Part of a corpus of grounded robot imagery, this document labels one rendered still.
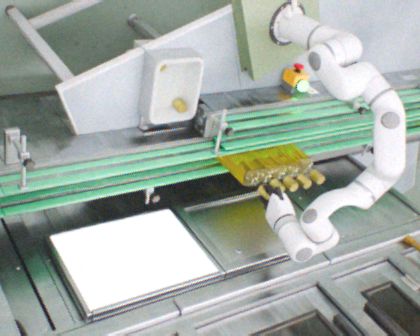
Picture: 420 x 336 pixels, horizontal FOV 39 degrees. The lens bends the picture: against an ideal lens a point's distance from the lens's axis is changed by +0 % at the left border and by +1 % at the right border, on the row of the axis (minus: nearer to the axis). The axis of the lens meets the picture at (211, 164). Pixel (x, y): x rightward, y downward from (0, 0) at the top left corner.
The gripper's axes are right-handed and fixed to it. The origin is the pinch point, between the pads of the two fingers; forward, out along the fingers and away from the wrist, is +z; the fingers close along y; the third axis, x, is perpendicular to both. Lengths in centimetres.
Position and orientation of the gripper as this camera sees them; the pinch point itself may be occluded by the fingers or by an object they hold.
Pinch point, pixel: (267, 194)
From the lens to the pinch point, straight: 190.1
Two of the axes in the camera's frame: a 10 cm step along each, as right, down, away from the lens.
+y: 1.7, -8.3, -5.3
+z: -2.9, -5.6, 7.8
